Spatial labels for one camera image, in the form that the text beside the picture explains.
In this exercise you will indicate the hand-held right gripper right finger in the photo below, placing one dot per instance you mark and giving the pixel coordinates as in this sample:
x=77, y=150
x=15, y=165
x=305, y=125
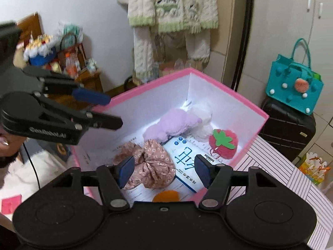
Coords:
x=203, y=170

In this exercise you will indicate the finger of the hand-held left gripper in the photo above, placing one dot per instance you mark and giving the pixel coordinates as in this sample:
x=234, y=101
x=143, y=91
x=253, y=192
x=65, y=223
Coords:
x=109, y=123
x=91, y=97

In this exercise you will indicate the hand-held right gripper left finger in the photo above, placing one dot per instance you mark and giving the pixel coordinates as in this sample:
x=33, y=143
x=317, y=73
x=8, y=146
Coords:
x=127, y=170

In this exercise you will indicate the blue white wipes packet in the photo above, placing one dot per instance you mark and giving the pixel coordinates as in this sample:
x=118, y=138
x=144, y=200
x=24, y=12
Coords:
x=184, y=158

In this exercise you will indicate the floral fabric scrunchie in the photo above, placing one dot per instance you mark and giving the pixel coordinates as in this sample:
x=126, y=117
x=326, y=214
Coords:
x=151, y=161

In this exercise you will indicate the orange plush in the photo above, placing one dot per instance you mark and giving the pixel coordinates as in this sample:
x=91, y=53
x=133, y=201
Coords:
x=166, y=196

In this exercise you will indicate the pink cardboard box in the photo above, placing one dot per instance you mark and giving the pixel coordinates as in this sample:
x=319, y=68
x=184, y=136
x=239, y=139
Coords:
x=249, y=143

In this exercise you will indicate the purple plush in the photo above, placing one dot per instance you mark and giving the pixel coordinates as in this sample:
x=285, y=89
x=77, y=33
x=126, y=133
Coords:
x=171, y=125

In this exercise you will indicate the person's left forearm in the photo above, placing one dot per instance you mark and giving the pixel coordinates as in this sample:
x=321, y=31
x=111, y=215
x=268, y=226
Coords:
x=11, y=161

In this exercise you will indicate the person's left hand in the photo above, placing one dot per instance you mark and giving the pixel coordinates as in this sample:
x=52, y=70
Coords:
x=3, y=148

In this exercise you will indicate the wooden nightstand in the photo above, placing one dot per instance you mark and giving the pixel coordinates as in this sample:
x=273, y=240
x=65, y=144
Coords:
x=85, y=83

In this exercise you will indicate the printed paper sheet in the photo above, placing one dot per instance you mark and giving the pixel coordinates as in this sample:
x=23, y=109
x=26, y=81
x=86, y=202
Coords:
x=138, y=194

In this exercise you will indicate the red strawberry plush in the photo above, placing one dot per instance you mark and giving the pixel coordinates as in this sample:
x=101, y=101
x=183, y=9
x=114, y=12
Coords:
x=223, y=143

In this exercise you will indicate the orange drink bottle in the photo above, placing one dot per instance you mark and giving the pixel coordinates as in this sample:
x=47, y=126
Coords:
x=70, y=62

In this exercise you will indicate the wicker basket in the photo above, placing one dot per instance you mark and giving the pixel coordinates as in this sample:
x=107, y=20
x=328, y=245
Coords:
x=70, y=49

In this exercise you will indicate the white fluffy pom-pom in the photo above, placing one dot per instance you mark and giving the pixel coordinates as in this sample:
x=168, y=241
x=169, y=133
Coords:
x=203, y=117

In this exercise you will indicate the blue bucket of flowers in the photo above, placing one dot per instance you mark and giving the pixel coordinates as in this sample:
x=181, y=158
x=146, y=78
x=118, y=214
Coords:
x=39, y=49

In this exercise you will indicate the cream fluffy pajama pants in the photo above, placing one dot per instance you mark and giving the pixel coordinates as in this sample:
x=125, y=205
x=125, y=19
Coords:
x=145, y=49

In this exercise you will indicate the plastic diaper pack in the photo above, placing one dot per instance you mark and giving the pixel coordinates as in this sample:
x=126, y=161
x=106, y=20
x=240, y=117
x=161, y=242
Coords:
x=67, y=28

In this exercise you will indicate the striped tablecloth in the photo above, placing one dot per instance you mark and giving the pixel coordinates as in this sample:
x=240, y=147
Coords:
x=281, y=177

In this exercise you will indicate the brown paper bag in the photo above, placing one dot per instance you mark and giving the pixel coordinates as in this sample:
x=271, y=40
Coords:
x=169, y=69

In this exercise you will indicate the pink tissue packet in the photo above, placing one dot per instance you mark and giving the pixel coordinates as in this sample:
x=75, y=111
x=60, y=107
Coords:
x=10, y=203

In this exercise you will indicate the wooden headboard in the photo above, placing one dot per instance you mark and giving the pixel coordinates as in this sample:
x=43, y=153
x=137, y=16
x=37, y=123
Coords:
x=31, y=26

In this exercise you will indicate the black suitcase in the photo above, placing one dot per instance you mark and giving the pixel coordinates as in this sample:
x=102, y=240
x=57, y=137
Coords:
x=286, y=130

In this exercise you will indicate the colourful gift bag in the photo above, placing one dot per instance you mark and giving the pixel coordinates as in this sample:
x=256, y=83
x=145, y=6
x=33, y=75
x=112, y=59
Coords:
x=312, y=169

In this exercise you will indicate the cream fluffy pajama jacket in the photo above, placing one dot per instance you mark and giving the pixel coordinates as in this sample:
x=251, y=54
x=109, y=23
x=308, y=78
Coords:
x=171, y=2

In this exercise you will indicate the teal felt handbag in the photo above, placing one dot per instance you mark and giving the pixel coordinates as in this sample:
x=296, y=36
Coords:
x=294, y=83

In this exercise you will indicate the beige tall cabinet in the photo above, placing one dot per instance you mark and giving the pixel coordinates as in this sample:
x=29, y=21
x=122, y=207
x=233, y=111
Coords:
x=229, y=31

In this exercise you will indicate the beige wardrobe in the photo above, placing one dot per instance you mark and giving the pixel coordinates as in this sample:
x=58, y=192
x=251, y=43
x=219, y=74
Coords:
x=291, y=10

